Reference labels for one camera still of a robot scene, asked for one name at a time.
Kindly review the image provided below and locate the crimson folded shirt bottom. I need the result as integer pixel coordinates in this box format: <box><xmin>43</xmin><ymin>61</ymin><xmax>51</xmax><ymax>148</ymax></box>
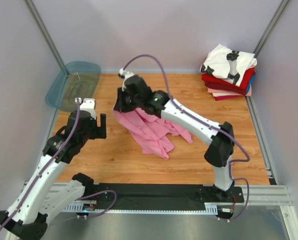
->
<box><xmin>214</xmin><ymin>95</ymin><xmax>243</xmax><ymax>101</ymax></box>

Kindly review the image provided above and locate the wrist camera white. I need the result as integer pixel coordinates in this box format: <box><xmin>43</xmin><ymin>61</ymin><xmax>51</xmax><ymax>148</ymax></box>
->
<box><xmin>75</xmin><ymin>97</ymin><xmax>96</xmax><ymax>111</ymax></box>
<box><xmin>118</xmin><ymin>68</ymin><xmax>135</xmax><ymax>92</ymax></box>

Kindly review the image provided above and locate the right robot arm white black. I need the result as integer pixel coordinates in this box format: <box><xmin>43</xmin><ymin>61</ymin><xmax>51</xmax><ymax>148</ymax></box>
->
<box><xmin>114</xmin><ymin>72</ymin><xmax>235</xmax><ymax>202</ymax></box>

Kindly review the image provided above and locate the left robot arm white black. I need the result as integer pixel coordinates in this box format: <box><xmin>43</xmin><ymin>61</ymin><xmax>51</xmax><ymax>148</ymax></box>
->
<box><xmin>0</xmin><ymin>108</ymin><xmax>107</xmax><ymax>240</ymax></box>

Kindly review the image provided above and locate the teal transparent plastic bin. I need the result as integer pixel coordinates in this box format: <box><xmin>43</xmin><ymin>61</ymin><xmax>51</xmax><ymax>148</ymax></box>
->
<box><xmin>45</xmin><ymin>61</ymin><xmax>102</xmax><ymax>112</ymax></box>

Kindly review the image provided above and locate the slotted grey cable duct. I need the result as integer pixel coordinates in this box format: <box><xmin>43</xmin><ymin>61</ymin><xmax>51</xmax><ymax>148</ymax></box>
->
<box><xmin>61</xmin><ymin>202</ymin><xmax>219</xmax><ymax>215</ymax></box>

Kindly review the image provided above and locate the aluminium frame post left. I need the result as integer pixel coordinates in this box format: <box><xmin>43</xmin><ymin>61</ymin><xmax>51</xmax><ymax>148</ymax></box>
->
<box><xmin>24</xmin><ymin>0</ymin><xmax>65</xmax><ymax>69</ymax></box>

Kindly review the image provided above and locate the aluminium frame post right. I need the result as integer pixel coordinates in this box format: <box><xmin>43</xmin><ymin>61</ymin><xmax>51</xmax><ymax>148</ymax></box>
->
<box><xmin>253</xmin><ymin>0</ymin><xmax>291</xmax><ymax>58</ymax></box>

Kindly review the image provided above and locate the aluminium frame post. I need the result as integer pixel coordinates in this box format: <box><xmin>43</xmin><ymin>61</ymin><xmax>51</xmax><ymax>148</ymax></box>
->
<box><xmin>253</xmin><ymin>0</ymin><xmax>291</xmax><ymax>58</ymax></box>
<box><xmin>24</xmin><ymin>0</ymin><xmax>65</xmax><ymax>69</ymax></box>

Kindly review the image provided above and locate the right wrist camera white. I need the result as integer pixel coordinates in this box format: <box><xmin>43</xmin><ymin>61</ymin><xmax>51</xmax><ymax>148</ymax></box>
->
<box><xmin>118</xmin><ymin>68</ymin><xmax>135</xmax><ymax>92</ymax></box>

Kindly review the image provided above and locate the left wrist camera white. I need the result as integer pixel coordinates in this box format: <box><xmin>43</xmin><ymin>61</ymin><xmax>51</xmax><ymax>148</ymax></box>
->
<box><xmin>75</xmin><ymin>97</ymin><xmax>96</xmax><ymax>111</ymax></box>

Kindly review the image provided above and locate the blue folded shirt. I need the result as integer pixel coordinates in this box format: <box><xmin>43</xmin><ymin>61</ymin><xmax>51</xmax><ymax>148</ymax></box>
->
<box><xmin>248</xmin><ymin>73</ymin><xmax>256</xmax><ymax>85</ymax></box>

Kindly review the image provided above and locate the pink t shirt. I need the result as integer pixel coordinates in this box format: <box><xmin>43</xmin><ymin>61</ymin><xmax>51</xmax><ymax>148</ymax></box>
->
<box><xmin>113</xmin><ymin>108</ymin><xmax>193</xmax><ymax>160</ymax></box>

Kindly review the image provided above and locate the light pink folded shirt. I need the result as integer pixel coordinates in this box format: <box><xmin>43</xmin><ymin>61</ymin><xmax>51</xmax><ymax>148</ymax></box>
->
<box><xmin>207</xmin><ymin>85</ymin><xmax>252</xmax><ymax>98</ymax></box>

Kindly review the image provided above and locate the red folded shirt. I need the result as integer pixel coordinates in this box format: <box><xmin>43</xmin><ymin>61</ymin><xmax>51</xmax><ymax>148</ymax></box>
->
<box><xmin>201</xmin><ymin>68</ymin><xmax>255</xmax><ymax>95</ymax></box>

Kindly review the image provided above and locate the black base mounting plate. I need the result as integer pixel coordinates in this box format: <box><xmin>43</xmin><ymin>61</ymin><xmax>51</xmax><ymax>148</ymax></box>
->
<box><xmin>93</xmin><ymin>183</ymin><xmax>244</xmax><ymax>211</ymax></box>

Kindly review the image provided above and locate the white black printed folded shirt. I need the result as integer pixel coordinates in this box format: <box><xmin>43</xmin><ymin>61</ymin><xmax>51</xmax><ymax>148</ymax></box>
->
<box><xmin>200</xmin><ymin>44</ymin><xmax>257</xmax><ymax>87</ymax></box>

